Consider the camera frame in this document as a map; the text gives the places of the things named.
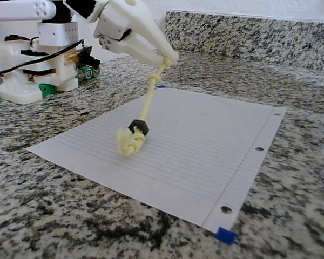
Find black hex nut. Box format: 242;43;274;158
127;118;150;137

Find yellow-green knotted rope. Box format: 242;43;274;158
115;55;173;159

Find granite backsplash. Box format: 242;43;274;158
164;10;324;71

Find lined paper sheet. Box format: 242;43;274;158
26;87;287;233

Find black thin arm cable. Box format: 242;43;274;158
0;39;86;75

